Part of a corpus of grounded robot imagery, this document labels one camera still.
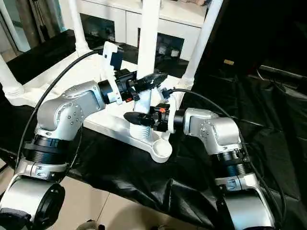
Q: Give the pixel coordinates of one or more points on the white plastic table top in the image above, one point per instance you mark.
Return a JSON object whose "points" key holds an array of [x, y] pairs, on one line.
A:
{"points": [[115, 122]]}

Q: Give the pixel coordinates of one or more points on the white plastic table leg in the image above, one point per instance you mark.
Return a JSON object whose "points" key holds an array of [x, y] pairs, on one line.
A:
{"points": [[9, 79], [204, 36], [78, 24], [148, 36]]}

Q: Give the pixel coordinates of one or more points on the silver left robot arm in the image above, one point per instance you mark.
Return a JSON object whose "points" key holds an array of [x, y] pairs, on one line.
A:
{"points": [[67, 105]]}

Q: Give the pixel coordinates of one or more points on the white jar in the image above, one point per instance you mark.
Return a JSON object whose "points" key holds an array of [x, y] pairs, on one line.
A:
{"points": [[161, 50], [174, 53]]}

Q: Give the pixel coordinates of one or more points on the black plastic mat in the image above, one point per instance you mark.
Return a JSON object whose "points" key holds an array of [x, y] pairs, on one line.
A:
{"points": [[132, 177]]}

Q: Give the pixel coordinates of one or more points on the white sideboard cabinet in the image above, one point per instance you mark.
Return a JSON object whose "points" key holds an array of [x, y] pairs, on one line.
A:
{"points": [[120, 16]]}

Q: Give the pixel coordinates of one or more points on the small yellow label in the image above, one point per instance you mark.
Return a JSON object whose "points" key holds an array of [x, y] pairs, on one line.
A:
{"points": [[228, 61]]}

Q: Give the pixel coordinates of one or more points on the pink soft object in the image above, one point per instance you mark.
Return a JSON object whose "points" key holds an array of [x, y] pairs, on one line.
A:
{"points": [[197, 2]]}

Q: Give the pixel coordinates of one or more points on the grey tripod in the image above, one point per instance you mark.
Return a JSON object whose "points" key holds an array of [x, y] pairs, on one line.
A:
{"points": [[40, 19]]}

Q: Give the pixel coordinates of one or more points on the grey rounded robot part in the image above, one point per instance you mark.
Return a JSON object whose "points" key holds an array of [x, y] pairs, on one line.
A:
{"points": [[92, 225]]}

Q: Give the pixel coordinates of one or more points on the black backdrop cloth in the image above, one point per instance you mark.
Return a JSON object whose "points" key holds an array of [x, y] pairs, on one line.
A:
{"points": [[263, 28]]}

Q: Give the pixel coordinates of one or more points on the dark metal bar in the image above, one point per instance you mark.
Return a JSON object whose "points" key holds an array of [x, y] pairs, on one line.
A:
{"points": [[285, 72]]}

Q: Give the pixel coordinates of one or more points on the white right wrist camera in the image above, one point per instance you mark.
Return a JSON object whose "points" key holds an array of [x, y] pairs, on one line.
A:
{"points": [[173, 100]]}

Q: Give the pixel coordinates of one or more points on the glass door metal frame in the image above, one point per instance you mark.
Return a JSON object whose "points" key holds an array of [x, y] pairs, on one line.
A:
{"points": [[14, 28]]}

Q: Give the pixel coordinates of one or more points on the black folding stand frame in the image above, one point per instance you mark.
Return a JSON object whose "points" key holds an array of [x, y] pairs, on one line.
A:
{"points": [[7, 158]]}

